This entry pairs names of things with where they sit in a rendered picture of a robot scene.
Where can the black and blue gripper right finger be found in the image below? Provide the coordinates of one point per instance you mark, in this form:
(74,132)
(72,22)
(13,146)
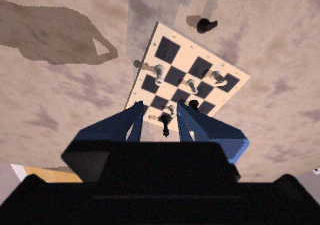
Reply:
(208,129)

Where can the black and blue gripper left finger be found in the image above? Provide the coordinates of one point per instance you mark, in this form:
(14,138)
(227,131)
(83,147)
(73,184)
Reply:
(115,127)

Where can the black and cream chessboard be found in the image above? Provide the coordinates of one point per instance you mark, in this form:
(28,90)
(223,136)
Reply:
(183,60)

